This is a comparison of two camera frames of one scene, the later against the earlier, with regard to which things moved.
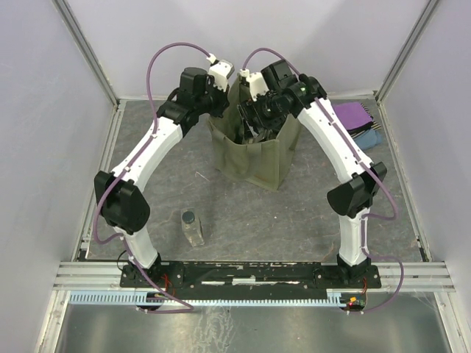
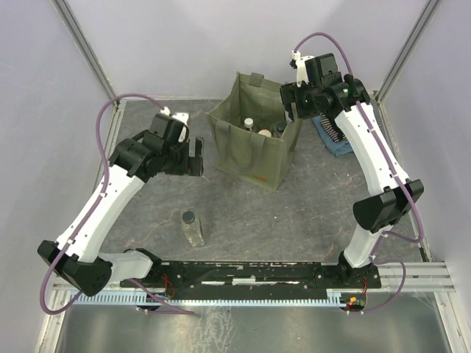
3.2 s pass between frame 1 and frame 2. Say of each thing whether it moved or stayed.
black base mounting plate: stayed
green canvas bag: stayed
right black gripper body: moved
